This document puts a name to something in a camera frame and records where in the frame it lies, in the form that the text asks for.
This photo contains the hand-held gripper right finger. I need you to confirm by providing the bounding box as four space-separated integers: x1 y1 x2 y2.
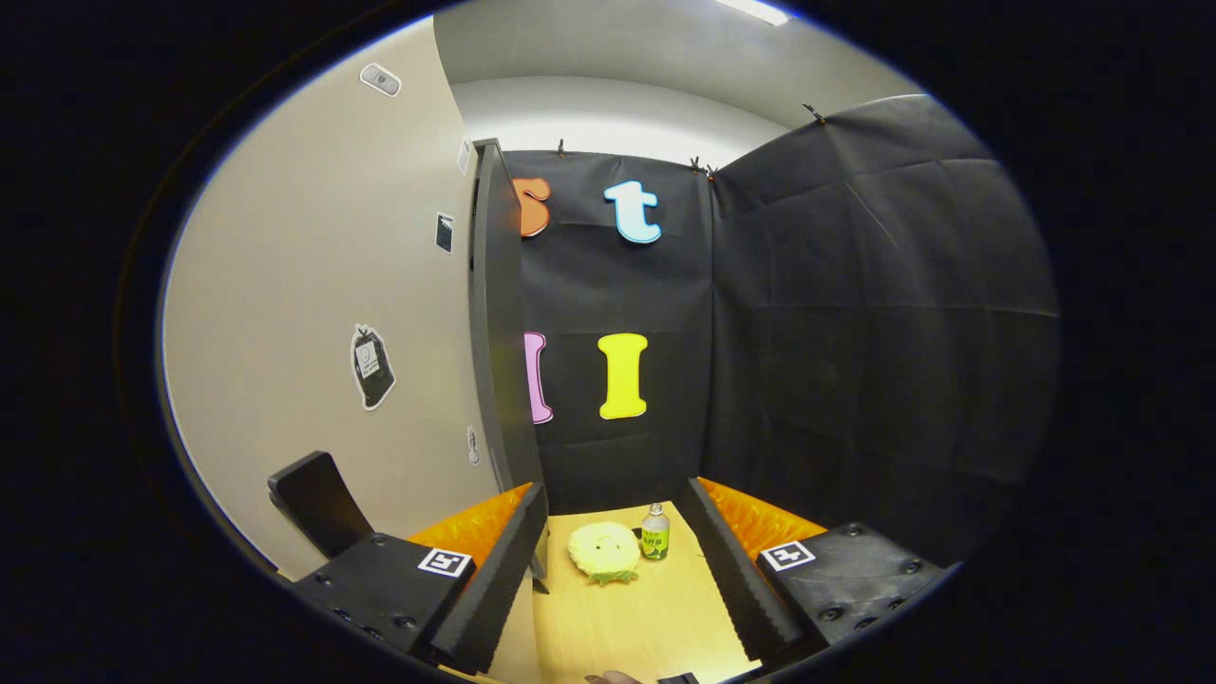
676 477 952 666

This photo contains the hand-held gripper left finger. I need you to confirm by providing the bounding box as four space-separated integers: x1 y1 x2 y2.
290 482 550 675

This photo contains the black door handle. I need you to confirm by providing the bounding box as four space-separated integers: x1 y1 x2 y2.
268 451 375 560

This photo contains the dark grey shoe cabinet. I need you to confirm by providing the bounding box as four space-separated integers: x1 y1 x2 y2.
468 138 551 595

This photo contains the green drink bottle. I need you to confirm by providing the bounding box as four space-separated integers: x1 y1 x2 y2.
639 503 672 561

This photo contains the yellow plush toy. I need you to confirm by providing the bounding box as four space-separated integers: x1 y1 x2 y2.
567 521 643 586

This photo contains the black backdrop cloth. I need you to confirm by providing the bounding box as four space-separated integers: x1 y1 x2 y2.
501 92 1061 571

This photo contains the ceiling light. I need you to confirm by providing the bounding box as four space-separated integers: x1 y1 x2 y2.
712 0 791 27

